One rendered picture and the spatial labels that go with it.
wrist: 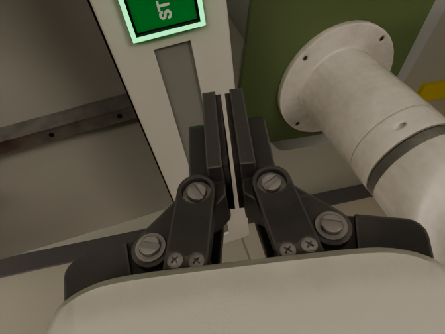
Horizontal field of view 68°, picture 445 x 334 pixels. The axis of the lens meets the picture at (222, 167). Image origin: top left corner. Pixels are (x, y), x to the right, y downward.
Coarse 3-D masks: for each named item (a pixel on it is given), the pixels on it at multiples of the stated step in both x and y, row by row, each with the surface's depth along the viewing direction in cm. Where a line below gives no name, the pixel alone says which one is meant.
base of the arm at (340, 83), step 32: (352, 32) 45; (384, 32) 46; (320, 64) 47; (352, 64) 44; (384, 64) 51; (288, 96) 50; (320, 96) 46; (352, 96) 41; (384, 96) 39; (416, 96) 39; (320, 128) 48; (352, 128) 40; (384, 128) 37; (416, 128) 35; (352, 160) 41
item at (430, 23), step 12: (228, 0) 68; (240, 0) 63; (444, 0) 47; (228, 12) 71; (240, 12) 63; (432, 12) 48; (240, 24) 64; (432, 24) 50; (420, 36) 51; (420, 48) 53; (240, 60) 47; (408, 60) 54; (408, 72) 57; (276, 144) 61; (288, 144) 62; (300, 144) 63; (312, 144) 64
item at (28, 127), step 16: (64, 112) 43; (80, 112) 42; (96, 112) 42; (112, 112) 42; (128, 112) 43; (0, 128) 42; (16, 128) 42; (32, 128) 41; (48, 128) 41; (64, 128) 42; (80, 128) 42; (96, 128) 43; (0, 144) 41; (16, 144) 41; (32, 144) 42
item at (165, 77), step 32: (96, 0) 22; (224, 0) 24; (128, 32) 24; (192, 32) 25; (224, 32) 26; (128, 64) 26; (160, 64) 27; (192, 64) 28; (224, 64) 28; (160, 96) 29; (192, 96) 30; (224, 96) 31; (160, 128) 32; (160, 160) 35
